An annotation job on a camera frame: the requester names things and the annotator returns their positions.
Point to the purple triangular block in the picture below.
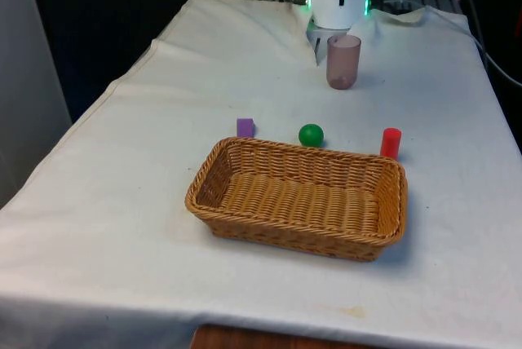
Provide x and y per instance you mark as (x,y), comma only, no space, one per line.
(245,126)

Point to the rectangular wicker basket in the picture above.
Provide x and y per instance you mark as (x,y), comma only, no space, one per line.
(302,198)

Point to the red cylinder block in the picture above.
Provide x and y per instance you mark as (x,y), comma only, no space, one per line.
(390,143)

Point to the green ball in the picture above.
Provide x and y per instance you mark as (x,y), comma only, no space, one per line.
(311,134)

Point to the see-through pink cup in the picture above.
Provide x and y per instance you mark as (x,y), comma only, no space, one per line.
(342,63)

